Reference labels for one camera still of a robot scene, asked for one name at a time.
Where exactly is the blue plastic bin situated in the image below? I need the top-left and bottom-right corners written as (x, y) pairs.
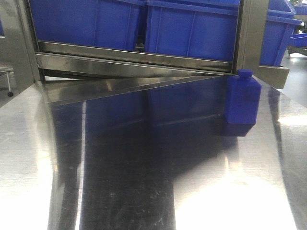
top-left (260, 0), bottom-right (301, 67)
top-left (145, 0), bottom-right (238, 62)
top-left (30, 0), bottom-right (146, 50)

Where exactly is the stainless steel shelf frame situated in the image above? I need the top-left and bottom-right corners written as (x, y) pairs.
top-left (0, 0), bottom-right (289, 91)

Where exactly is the blue plastic bin left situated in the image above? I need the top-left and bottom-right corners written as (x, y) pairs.
top-left (30, 0), bottom-right (146, 50)

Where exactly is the blue plastic bin middle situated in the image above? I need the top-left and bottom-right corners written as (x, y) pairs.
top-left (145, 0), bottom-right (238, 62)

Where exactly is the blue bottle-shaped part right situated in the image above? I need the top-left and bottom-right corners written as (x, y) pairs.
top-left (224, 69), bottom-right (261, 125)

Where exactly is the blue plastic bin right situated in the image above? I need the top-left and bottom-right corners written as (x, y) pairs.
top-left (260, 0), bottom-right (301, 67)

